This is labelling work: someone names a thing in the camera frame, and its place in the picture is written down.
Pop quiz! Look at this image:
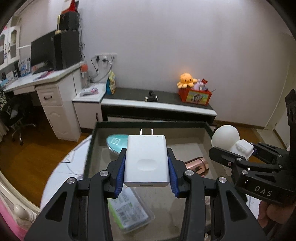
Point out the white computer desk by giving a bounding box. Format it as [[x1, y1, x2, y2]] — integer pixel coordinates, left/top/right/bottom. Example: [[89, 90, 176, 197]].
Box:
[[4, 63, 82, 142]]

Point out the black computer monitor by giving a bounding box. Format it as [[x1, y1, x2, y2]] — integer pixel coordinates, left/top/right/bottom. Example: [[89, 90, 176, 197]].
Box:
[[31, 31, 55, 74]]

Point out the clear box green label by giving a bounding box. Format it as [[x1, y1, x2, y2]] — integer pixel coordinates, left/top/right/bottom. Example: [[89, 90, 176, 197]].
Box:
[[108, 185, 155, 233]]

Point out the red toy storage box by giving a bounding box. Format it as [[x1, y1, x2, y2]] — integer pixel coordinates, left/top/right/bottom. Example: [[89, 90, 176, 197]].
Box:
[[178, 88, 212, 106]]

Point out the large white power adapter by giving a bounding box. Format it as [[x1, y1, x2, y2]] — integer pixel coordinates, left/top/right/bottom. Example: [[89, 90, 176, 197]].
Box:
[[124, 133, 170, 187]]

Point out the orange octopus plush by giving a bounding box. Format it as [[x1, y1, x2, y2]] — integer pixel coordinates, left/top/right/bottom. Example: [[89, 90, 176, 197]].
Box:
[[177, 73, 198, 89]]

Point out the pink tray box black rim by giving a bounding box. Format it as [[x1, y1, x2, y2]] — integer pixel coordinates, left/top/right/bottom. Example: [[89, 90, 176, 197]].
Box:
[[83, 120, 234, 241]]

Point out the orange-cap water bottle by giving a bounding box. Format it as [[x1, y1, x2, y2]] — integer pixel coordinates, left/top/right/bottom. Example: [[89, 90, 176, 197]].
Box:
[[80, 64, 90, 88]]

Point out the black office chair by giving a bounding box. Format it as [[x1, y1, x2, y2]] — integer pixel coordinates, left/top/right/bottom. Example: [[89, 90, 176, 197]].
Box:
[[1, 97, 36, 146]]

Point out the rose gold metal canister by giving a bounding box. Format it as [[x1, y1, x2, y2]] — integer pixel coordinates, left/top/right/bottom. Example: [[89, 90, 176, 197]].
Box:
[[185, 157, 209, 177]]

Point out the white small side cabinet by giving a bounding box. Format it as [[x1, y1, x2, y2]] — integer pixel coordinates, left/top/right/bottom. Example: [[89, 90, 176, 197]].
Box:
[[72, 83, 106, 129]]

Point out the clear teal-lid container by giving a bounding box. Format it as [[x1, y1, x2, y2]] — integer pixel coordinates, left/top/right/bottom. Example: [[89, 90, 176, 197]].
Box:
[[106, 133, 128, 156]]

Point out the small black speaker box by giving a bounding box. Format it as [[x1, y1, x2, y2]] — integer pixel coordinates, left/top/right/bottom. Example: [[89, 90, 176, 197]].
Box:
[[59, 11, 79, 31]]

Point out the white astronaut figurine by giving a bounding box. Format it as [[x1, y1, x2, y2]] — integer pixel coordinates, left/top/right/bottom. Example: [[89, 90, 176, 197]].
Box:
[[211, 124, 255, 177]]

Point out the blue yellow snack bag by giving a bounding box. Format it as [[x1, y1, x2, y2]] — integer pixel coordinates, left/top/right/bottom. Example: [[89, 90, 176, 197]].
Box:
[[106, 71, 116, 95]]

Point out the white bed frame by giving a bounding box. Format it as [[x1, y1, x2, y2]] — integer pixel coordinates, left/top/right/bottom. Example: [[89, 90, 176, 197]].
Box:
[[1, 173, 40, 223]]

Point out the black dumbbell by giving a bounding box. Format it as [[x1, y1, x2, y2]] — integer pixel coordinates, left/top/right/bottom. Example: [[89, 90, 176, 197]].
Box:
[[145, 90, 158, 102]]

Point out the black computer tower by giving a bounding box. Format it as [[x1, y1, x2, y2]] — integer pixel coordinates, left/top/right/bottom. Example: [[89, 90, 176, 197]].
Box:
[[53, 30, 80, 70]]

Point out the pink purple plush toy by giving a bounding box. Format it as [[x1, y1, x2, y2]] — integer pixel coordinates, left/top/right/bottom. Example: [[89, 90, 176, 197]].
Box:
[[192, 79, 204, 91]]

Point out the black white low cabinet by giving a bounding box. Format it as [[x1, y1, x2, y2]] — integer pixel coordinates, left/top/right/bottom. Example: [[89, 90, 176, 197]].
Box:
[[101, 88, 217, 124]]

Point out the white glass-door hutch cabinet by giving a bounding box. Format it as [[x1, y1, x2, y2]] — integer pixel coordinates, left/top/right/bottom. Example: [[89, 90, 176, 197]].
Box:
[[0, 26, 21, 70]]

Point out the white wall power outlet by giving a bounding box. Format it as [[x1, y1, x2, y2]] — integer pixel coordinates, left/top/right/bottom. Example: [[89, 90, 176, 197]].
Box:
[[95, 53, 117, 61]]

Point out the striped white quilted tablecloth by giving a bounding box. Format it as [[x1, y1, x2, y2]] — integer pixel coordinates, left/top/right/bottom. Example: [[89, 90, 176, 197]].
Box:
[[40, 135, 92, 210]]

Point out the person's right hand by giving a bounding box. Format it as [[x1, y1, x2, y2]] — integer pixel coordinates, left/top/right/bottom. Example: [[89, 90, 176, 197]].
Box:
[[257, 201, 295, 228]]

